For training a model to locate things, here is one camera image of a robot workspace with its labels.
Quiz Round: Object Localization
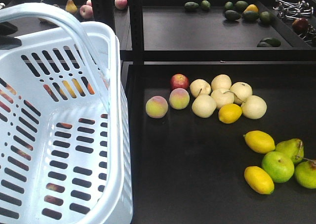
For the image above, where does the light blue plastic basket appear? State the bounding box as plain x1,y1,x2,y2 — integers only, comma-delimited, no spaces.
0,3,133,224

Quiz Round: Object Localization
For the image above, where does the green pink peach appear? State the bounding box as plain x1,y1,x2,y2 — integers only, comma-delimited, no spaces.
169,88,190,110
145,96,168,118

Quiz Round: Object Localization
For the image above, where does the red apple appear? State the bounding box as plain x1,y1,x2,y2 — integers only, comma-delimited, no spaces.
170,74,189,90

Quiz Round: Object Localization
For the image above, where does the white pear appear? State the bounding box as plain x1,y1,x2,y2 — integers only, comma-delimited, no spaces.
241,95,267,119
192,95,217,118

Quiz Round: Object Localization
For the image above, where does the black right display table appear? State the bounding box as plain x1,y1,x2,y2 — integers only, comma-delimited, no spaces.
126,63,316,224

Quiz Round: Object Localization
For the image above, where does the yellow lemon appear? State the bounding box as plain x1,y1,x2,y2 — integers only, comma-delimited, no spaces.
218,103,242,124
243,130,276,154
244,166,275,195

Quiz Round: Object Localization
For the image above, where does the brown yellow pear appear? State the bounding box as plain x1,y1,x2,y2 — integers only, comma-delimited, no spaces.
65,0,78,14

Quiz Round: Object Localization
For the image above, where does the green apple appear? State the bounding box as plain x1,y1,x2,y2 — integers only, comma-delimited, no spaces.
261,151,294,184

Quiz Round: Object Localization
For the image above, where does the green pear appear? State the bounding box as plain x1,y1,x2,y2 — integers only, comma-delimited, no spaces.
275,138,304,165

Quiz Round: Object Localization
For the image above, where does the black rear display shelf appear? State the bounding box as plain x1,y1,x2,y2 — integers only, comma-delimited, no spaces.
0,0,316,62

